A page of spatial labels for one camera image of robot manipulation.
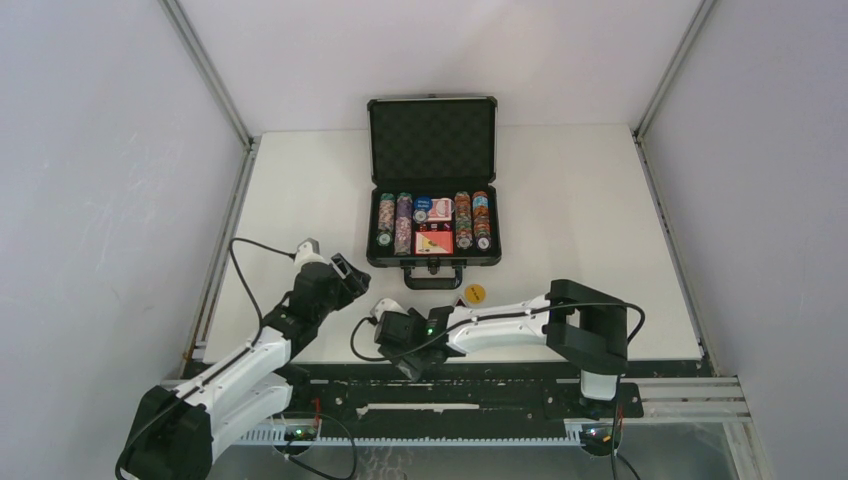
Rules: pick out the far right chip row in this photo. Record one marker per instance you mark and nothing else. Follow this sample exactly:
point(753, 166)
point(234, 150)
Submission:
point(481, 220)

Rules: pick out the red playing card box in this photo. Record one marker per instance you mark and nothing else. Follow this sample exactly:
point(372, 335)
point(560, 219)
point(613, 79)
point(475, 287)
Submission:
point(436, 242)

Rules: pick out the right circuit board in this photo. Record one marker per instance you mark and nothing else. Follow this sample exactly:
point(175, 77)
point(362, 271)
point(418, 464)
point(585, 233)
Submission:
point(597, 435)

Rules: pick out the blue small blind button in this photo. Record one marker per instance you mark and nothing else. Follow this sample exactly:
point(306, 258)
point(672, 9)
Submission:
point(421, 209)

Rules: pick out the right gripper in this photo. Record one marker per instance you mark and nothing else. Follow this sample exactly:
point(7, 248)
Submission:
point(412, 367)

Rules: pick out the black poker case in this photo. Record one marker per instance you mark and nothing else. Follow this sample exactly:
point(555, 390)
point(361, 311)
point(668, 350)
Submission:
point(433, 146)

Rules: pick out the purple chip row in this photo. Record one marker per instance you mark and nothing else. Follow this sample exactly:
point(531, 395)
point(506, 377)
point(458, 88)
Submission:
point(403, 224)

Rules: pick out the red card deck in case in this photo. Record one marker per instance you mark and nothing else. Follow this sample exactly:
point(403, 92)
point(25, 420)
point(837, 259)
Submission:
point(441, 210)

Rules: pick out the circuit board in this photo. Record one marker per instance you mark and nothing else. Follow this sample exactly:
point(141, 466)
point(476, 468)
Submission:
point(300, 434)
point(597, 435)

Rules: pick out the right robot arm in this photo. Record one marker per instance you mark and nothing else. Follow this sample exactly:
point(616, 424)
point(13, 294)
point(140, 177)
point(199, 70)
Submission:
point(586, 327)

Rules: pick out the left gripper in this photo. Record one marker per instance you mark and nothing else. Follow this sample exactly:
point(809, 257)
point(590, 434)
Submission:
point(353, 283)

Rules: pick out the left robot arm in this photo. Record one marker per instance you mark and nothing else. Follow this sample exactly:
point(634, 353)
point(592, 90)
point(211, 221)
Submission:
point(179, 433)

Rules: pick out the white slotted cable duct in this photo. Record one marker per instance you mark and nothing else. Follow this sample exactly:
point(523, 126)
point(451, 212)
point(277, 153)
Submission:
point(273, 435)

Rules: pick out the red dice in case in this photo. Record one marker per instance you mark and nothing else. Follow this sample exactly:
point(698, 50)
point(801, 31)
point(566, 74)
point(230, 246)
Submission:
point(435, 227)

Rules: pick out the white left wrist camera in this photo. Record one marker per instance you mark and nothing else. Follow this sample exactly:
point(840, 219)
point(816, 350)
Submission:
point(308, 251)

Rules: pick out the black mounting base plate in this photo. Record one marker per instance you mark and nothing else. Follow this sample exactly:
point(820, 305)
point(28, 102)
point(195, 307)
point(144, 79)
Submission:
point(456, 398)

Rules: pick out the inner right chip row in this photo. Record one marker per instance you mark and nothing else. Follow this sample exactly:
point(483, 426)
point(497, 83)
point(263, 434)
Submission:
point(463, 220)

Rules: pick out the yellow round button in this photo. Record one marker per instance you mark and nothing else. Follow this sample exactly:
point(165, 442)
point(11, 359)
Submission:
point(475, 294)

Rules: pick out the left circuit board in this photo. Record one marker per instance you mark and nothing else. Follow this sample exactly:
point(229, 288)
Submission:
point(300, 434)

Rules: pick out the far left chip row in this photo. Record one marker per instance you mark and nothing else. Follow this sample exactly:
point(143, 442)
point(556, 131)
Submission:
point(385, 220)

